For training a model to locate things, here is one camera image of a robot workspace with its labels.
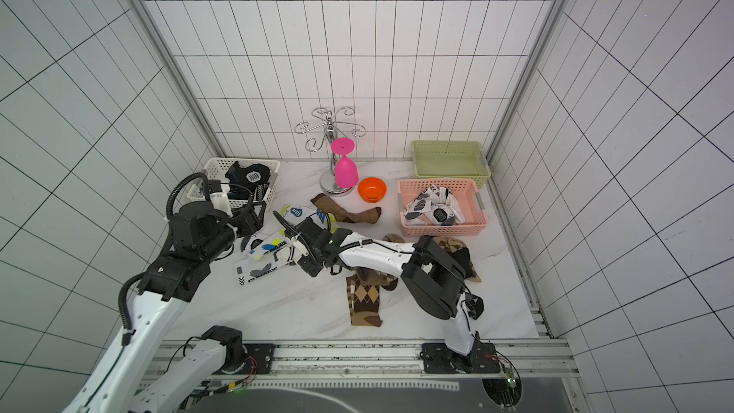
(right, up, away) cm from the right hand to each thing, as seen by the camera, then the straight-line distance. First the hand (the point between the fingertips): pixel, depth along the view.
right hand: (309, 249), depth 87 cm
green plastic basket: (+54, +31, +32) cm, 69 cm away
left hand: (-11, +14, -15) cm, 23 cm away
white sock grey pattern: (+42, +13, +10) cm, 45 cm away
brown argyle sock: (+17, -11, -4) cm, 20 cm away
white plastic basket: (-44, +26, +27) cm, 57 cm away
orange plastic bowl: (+20, +18, +19) cm, 33 cm away
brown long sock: (+18, +9, +13) cm, 24 cm away
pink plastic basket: (+56, +17, +19) cm, 62 cm away
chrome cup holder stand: (+2, +21, +25) cm, 33 cm away
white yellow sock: (-14, -1, +1) cm, 14 cm away
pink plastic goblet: (+11, +25, +3) cm, 28 cm away
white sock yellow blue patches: (-6, +10, +14) cm, 18 cm away
